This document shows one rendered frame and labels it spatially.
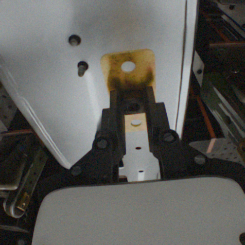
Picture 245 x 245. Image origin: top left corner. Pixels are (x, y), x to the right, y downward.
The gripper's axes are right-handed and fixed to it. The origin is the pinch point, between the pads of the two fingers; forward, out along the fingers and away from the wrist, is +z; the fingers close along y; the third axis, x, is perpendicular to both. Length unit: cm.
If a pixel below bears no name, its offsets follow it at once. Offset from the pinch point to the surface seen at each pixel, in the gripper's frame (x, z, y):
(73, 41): 3.2, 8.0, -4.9
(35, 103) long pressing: -4.1, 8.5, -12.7
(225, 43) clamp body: -3.0, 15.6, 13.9
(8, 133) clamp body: -14.5, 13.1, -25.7
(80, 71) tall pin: 0.3, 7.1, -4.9
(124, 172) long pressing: -24.7, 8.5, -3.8
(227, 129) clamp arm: -6.9, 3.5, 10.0
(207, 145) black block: -19.5, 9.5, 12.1
